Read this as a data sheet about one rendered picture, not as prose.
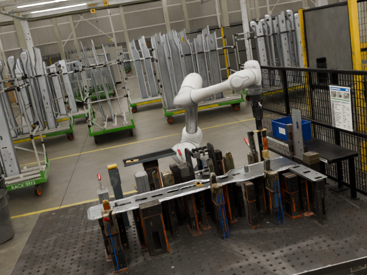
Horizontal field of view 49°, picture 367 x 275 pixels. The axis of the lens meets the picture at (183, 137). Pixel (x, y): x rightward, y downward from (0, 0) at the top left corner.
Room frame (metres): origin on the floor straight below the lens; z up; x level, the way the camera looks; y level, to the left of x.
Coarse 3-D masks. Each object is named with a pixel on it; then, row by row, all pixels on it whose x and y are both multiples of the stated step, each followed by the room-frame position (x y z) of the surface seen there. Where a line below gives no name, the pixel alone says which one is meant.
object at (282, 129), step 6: (276, 120) 3.10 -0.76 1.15; (282, 120) 3.12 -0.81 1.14; (288, 120) 3.13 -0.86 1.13; (276, 126) 3.02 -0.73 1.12; (282, 126) 2.93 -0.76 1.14; (306, 126) 2.84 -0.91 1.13; (276, 132) 3.03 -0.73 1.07; (282, 132) 2.94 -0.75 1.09; (306, 132) 2.84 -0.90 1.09; (282, 138) 2.95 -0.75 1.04; (306, 138) 2.83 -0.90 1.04
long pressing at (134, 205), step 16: (272, 160) 2.60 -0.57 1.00; (288, 160) 2.54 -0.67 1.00; (224, 176) 2.46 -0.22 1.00; (240, 176) 2.41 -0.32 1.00; (256, 176) 2.37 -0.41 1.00; (160, 192) 2.37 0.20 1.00; (176, 192) 2.33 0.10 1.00; (192, 192) 2.29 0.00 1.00; (96, 208) 2.29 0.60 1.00; (128, 208) 2.21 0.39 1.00
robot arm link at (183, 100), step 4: (184, 88) 2.84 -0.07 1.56; (188, 88) 2.83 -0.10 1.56; (192, 88) 2.84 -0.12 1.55; (180, 92) 2.84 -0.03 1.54; (184, 92) 2.81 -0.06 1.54; (188, 92) 2.77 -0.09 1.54; (176, 96) 2.85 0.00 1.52; (180, 96) 2.80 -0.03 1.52; (184, 96) 2.78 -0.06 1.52; (188, 96) 2.75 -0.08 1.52; (176, 100) 2.82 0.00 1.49; (180, 100) 2.79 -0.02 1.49; (184, 100) 2.77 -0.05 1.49; (188, 100) 2.75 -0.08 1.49; (176, 104) 2.83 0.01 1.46; (180, 104) 2.80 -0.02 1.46; (184, 104) 2.78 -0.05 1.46; (188, 104) 2.76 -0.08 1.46; (192, 104) 2.76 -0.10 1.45; (180, 108) 2.84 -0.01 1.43; (184, 108) 2.84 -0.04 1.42
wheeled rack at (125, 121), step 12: (120, 60) 8.49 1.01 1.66; (84, 72) 10.16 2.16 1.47; (84, 108) 8.34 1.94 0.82; (96, 120) 9.79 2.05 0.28; (108, 120) 9.49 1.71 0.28; (120, 120) 9.21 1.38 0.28; (132, 120) 8.46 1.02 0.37; (96, 132) 8.34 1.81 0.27; (108, 132) 8.37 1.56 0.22; (132, 132) 8.53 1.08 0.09
